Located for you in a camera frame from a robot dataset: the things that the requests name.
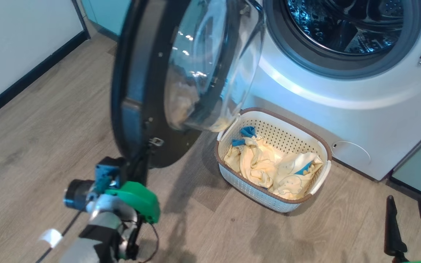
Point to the round white filter cover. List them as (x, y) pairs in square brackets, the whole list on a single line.
[(353, 153)]

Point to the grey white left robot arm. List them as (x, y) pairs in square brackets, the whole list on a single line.
[(101, 233)]

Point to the white front-load washing machine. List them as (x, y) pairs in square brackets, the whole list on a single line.
[(342, 109)]

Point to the black round glass washer door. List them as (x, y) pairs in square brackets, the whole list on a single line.
[(133, 91)]

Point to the yellow garment with blue cuffs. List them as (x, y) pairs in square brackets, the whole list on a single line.
[(256, 160)]

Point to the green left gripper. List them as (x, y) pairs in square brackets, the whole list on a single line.
[(141, 199)]

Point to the blue black left wrist camera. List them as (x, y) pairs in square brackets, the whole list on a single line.
[(104, 175)]

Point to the white perforated basket, brown rim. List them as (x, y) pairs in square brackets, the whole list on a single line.
[(254, 191)]

